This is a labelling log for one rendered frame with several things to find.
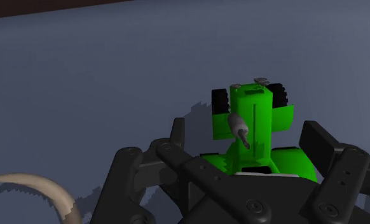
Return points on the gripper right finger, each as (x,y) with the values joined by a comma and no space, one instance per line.
(343,173)

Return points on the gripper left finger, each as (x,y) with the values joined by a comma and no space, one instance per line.
(172,161)

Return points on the green toy tractor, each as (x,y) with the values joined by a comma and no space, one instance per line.
(253,124)

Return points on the beige round bowl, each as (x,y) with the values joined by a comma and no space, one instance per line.
(48,189)

